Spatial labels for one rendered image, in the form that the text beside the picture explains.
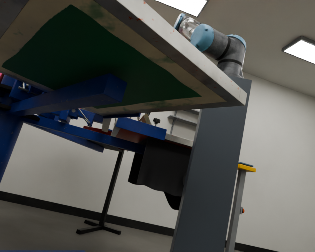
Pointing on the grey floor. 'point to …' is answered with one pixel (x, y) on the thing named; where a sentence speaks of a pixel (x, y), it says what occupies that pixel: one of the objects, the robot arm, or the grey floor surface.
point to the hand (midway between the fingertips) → (141, 120)
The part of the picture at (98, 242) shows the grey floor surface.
